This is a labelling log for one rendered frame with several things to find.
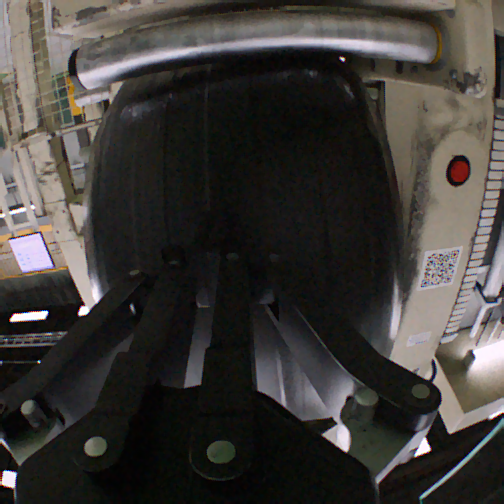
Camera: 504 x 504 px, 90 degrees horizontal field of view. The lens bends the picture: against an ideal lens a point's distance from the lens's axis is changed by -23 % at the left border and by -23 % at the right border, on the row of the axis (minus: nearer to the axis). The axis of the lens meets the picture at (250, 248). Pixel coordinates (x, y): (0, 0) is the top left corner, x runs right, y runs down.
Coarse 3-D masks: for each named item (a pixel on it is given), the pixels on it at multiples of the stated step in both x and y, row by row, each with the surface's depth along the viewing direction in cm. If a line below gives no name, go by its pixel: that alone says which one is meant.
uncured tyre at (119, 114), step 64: (256, 64) 25; (320, 64) 25; (128, 128) 24; (192, 128) 23; (256, 128) 23; (320, 128) 22; (128, 192) 23; (192, 192) 22; (256, 192) 22; (320, 192) 22; (384, 192) 23; (128, 256) 23; (256, 256) 22; (320, 256) 22; (384, 256) 23; (256, 320) 23; (384, 320) 25; (192, 384) 26
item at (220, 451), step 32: (224, 256) 15; (224, 288) 12; (224, 320) 10; (224, 352) 8; (224, 384) 7; (256, 384) 10; (224, 416) 6; (192, 448) 5; (224, 448) 5; (256, 448) 5; (224, 480) 4
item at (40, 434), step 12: (24, 408) 7; (36, 408) 7; (48, 408) 8; (36, 420) 7; (48, 420) 7; (24, 432) 7; (36, 432) 7; (48, 432) 7; (60, 432) 7; (12, 444) 6; (24, 444) 6; (36, 444) 6; (24, 456) 6
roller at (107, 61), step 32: (128, 32) 22; (160, 32) 22; (192, 32) 22; (224, 32) 22; (256, 32) 22; (288, 32) 22; (320, 32) 22; (352, 32) 22; (384, 32) 22; (416, 32) 22; (96, 64) 22; (128, 64) 23; (160, 64) 23; (192, 64) 24
